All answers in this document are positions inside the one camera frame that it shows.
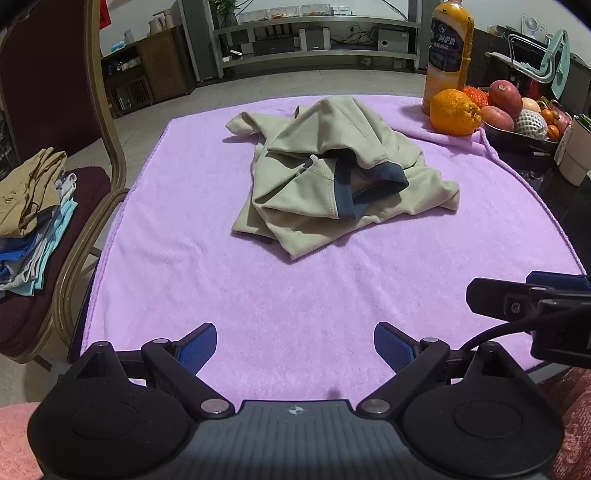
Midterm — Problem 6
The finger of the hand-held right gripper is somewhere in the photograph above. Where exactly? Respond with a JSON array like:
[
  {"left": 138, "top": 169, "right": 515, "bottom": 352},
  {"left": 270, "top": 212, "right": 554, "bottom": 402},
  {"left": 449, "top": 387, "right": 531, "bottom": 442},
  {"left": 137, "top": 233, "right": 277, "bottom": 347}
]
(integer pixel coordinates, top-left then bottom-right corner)
[
  {"left": 526, "top": 272, "right": 591, "bottom": 291},
  {"left": 466, "top": 278, "right": 544, "bottom": 322}
]

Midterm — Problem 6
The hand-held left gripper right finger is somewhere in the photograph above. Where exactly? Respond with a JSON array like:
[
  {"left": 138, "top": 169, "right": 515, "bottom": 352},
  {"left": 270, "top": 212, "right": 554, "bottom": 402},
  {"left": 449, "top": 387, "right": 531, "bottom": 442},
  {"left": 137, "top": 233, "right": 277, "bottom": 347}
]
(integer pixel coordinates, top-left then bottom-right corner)
[{"left": 356, "top": 322, "right": 522, "bottom": 420}]

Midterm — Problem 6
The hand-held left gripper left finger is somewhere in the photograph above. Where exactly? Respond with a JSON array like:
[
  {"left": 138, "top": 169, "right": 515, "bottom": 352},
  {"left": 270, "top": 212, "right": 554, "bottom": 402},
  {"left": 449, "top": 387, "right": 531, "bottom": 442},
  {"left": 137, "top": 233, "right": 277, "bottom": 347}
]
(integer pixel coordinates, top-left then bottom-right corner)
[{"left": 69, "top": 323, "right": 236, "bottom": 420}]

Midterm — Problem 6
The beige shirt with blue collar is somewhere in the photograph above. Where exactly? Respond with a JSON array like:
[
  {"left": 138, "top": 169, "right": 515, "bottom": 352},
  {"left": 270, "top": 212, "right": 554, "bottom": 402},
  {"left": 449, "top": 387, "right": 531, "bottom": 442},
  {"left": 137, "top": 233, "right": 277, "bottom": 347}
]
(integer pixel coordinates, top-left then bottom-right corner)
[{"left": 225, "top": 95, "right": 461, "bottom": 261}]

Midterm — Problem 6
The stack of clothes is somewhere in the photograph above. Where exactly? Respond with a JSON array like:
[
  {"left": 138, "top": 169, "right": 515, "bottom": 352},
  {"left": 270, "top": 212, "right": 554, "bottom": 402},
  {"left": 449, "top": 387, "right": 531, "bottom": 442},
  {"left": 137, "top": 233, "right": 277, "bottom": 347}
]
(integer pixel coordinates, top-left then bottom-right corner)
[{"left": 0, "top": 148, "right": 79, "bottom": 298}]

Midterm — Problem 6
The purple towel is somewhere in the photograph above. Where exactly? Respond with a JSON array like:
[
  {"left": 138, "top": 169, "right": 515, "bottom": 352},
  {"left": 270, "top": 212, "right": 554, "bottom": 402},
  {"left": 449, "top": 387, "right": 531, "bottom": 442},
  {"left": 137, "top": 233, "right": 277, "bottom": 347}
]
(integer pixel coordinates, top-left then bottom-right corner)
[{"left": 81, "top": 95, "right": 587, "bottom": 402}]

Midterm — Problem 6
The cream cup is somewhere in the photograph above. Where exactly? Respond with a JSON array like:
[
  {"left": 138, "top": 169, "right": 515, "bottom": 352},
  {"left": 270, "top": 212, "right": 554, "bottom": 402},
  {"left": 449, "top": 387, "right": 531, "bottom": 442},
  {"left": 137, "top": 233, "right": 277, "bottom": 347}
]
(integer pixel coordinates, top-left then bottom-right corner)
[{"left": 554, "top": 115, "right": 591, "bottom": 185}]

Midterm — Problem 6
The dark fruit tray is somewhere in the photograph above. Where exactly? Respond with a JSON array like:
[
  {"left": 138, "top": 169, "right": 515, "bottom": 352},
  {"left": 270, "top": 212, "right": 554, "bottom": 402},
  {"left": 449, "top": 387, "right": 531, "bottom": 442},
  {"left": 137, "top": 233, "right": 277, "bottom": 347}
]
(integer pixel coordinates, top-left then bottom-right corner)
[{"left": 480, "top": 121, "right": 559, "bottom": 155}]

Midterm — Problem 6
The fruit in white foam net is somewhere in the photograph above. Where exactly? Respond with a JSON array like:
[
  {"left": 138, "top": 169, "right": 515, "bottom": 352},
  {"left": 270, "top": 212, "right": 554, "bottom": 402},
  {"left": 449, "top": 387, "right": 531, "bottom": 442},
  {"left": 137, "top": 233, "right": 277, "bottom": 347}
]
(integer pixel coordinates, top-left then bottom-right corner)
[{"left": 514, "top": 110, "right": 549, "bottom": 139}]

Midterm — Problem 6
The pale red apple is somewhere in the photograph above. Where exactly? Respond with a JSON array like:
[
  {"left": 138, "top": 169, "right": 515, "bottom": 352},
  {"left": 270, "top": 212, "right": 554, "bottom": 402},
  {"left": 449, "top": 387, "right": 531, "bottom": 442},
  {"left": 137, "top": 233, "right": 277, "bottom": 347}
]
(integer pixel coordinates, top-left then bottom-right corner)
[{"left": 480, "top": 106, "right": 515, "bottom": 132}]

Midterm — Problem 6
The large orange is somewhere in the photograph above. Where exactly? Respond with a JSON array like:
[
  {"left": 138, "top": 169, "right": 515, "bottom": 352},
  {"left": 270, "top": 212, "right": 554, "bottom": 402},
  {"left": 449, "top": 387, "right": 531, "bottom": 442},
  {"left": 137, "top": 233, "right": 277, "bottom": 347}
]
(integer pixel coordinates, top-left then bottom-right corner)
[{"left": 429, "top": 89, "right": 483, "bottom": 137}]

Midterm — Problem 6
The dark red apple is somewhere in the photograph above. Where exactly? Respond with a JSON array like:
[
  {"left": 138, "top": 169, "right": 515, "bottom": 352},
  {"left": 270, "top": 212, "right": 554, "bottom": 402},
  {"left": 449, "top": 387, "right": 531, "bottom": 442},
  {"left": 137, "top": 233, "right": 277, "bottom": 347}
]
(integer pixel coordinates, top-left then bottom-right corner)
[{"left": 488, "top": 79, "right": 525, "bottom": 118}]

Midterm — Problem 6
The orange net bag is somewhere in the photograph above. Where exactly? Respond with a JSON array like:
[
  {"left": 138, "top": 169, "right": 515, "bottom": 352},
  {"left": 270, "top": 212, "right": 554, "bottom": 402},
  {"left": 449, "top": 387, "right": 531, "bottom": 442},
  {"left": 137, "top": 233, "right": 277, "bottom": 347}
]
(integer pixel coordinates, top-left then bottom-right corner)
[{"left": 464, "top": 85, "right": 490, "bottom": 109}]

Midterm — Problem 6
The person's pink fleece clothing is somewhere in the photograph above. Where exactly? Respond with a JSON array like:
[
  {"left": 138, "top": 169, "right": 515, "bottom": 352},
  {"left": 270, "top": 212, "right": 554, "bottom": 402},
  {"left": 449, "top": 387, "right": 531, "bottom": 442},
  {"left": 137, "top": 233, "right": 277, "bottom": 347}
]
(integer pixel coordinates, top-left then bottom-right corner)
[{"left": 0, "top": 364, "right": 591, "bottom": 480}]

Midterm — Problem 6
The mint and chrome office chair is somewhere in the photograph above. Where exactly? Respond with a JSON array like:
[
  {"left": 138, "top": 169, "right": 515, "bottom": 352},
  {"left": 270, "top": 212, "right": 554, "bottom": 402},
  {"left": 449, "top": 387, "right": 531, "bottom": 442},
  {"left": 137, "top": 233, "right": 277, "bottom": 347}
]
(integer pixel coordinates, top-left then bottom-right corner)
[{"left": 487, "top": 28, "right": 571, "bottom": 100}]

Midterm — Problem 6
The orange juice bottle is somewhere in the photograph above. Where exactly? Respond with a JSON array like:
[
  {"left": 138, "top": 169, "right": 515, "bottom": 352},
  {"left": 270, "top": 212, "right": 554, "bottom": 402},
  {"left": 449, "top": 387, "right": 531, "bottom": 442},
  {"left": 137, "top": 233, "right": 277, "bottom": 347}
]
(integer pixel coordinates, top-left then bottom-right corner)
[{"left": 422, "top": 0, "right": 476, "bottom": 116}]

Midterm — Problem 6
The white desk fan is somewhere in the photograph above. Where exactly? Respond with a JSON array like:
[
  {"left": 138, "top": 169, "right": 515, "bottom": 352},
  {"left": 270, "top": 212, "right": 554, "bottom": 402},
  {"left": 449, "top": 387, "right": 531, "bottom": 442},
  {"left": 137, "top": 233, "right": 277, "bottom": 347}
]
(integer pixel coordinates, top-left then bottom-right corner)
[{"left": 522, "top": 13, "right": 548, "bottom": 35}]

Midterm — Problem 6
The grey subwoofer box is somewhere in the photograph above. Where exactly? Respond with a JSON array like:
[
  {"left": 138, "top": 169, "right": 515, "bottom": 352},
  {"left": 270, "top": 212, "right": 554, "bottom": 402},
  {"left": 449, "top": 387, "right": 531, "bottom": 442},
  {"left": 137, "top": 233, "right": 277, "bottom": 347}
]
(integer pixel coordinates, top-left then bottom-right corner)
[{"left": 378, "top": 28, "right": 409, "bottom": 51}]

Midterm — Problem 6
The wooden cabinet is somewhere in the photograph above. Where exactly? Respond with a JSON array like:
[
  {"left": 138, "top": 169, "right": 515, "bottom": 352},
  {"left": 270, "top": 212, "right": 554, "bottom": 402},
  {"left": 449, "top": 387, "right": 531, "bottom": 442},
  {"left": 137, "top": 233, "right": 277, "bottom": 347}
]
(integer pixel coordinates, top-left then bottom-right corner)
[{"left": 102, "top": 25, "right": 192, "bottom": 116}]

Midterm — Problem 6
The grey metal media shelf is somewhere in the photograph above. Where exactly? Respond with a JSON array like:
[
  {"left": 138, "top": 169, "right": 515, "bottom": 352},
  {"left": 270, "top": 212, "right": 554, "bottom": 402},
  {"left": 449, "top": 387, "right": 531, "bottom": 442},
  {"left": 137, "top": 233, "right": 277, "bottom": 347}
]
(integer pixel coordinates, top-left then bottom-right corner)
[{"left": 212, "top": 9, "right": 423, "bottom": 79}]

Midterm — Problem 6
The tall grey speaker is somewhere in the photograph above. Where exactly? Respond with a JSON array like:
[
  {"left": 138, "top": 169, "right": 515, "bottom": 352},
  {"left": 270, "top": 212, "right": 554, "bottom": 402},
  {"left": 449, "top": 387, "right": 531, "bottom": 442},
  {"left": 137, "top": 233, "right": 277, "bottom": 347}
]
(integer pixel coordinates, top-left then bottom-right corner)
[{"left": 178, "top": 0, "right": 220, "bottom": 84}]

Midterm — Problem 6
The black audio device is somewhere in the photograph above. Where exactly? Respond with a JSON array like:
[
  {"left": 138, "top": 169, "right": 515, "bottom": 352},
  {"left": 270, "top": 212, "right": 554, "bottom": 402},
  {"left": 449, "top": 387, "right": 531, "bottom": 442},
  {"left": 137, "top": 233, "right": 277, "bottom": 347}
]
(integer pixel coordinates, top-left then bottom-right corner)
[{"left": 253, "top": 39, "right": 296, "bottom": 55}]

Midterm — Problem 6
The green potted plant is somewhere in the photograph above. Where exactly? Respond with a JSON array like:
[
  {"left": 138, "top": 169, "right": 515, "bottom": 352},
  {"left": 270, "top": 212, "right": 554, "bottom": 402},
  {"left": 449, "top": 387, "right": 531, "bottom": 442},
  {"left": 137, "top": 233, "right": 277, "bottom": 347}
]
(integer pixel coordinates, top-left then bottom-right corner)
[{"left": 210, "top": 0, "right": 238, "bottom": 26}]

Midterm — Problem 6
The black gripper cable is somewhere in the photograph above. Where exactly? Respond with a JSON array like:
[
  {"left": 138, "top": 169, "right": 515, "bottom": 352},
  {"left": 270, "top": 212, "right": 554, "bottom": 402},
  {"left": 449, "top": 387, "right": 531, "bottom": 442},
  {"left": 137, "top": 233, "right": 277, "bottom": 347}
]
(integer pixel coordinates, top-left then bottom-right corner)
[{"left": 462, "top": 318, "right": 541, "bottom": 354}]

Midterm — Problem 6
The dark red chair gold frame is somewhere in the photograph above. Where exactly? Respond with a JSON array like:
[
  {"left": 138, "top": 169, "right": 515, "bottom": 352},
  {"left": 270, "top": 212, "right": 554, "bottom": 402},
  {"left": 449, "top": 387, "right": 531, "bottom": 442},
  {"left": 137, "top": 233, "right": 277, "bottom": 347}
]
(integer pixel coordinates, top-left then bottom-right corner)
[{"left": 0, "top": 0, "right": 132, "bottom": 370}]

